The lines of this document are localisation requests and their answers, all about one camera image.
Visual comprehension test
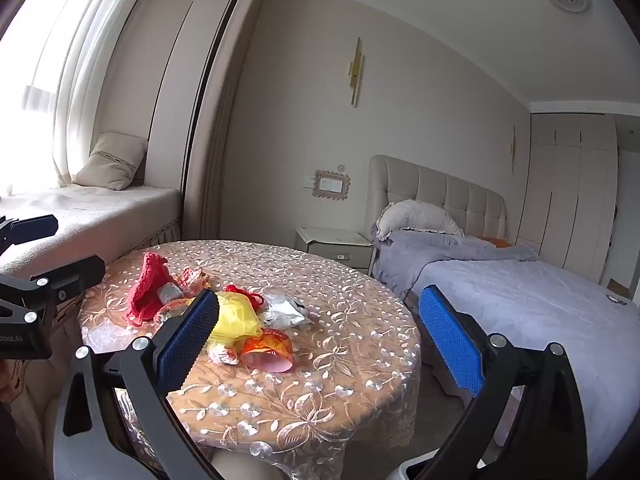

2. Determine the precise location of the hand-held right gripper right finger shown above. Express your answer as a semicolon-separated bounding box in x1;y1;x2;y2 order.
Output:
415;284;589;480

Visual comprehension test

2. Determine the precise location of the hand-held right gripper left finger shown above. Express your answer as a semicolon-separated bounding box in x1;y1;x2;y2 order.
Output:
52;289;223;480

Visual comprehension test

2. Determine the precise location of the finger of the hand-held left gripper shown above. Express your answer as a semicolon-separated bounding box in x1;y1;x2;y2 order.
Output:
0;254;107;321
0;213;59;256

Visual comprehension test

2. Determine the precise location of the white trash bin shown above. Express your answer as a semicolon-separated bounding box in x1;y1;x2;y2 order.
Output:
395;452;441;480

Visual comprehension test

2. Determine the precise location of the white red crumpled wrapper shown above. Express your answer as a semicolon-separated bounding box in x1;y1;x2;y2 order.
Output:
207;342;241;365

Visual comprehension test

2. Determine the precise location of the yellow mesh cloth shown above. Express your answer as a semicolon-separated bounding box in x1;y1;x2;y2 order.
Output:
210;292;263;348

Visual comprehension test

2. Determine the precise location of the orange candy wrapper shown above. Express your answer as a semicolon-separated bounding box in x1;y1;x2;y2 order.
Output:
172;266;213;295

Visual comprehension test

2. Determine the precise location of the red knitted cloth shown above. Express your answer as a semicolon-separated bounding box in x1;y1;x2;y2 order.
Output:
126;252;173;326

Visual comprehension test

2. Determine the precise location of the clear plastic wrap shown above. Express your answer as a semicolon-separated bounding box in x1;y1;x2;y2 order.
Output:
82;320;136;351

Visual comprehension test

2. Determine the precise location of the beige window seat cushion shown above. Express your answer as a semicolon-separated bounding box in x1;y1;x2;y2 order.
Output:
0;185;183;271

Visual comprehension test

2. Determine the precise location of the orange plastic cup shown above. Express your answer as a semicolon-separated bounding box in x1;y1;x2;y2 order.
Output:
240;330;296;373

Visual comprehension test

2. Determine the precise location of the red yarn tangle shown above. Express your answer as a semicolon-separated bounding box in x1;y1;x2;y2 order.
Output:
222;284;266;311

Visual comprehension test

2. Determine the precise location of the bed with lavender duvet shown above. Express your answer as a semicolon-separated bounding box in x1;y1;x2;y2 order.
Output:
371;230;640;480

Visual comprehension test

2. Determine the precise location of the silver white foil packet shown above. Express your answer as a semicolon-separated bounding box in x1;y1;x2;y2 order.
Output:
260;290;313;331

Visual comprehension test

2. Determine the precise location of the beige square pillow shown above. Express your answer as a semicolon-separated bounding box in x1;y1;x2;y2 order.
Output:
72;132;149;191

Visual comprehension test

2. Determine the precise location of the grey ruffled bed pillow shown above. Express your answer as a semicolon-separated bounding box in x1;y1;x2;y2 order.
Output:
375;200;465;242

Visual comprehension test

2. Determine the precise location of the floral lace tablecloth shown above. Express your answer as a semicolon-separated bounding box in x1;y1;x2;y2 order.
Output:
77;240;423;466

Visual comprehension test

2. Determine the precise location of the white nightstand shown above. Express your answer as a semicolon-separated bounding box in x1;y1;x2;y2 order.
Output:
294;226;375;267

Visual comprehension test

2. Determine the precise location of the beige tufted headboard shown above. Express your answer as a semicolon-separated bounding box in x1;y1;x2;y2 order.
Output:
365;155;507;241

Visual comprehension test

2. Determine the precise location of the white sheer curtain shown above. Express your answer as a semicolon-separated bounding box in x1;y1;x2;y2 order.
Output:
0;0;151;196

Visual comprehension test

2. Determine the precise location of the beige wardrobe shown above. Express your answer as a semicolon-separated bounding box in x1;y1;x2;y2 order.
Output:
517;112;621;283

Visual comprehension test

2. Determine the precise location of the framed wall switch panel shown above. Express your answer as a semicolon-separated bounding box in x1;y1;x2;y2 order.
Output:
312;170;351;201

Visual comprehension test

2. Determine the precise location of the long gold wall lamp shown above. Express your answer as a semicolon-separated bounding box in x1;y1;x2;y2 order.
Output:
347;37;365;107

